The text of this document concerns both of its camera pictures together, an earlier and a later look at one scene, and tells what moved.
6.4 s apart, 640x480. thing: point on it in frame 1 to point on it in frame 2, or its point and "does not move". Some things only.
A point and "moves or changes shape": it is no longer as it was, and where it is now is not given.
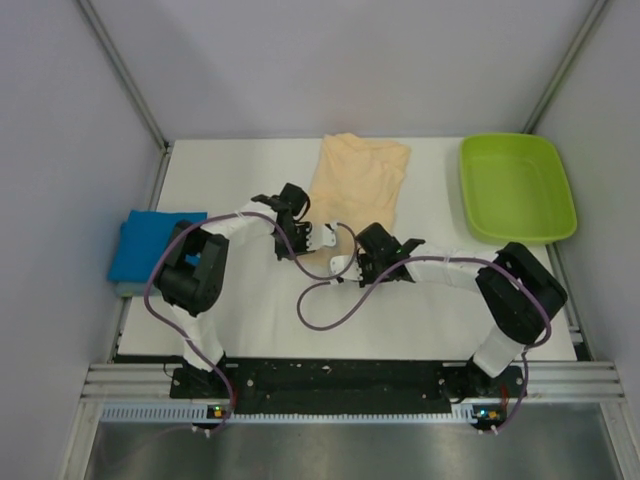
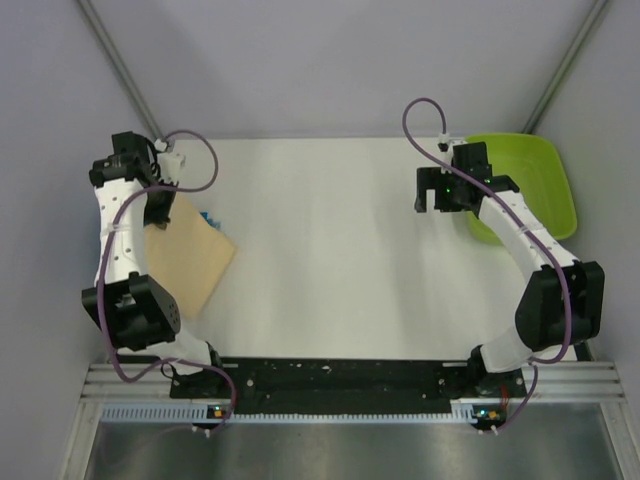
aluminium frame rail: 542,382 does not move
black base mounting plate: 347,385 does not move
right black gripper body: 370,268 to 446,189
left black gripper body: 296,236 to 157,207
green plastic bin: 516,188 does not move
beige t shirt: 357,184 moves or changes shape
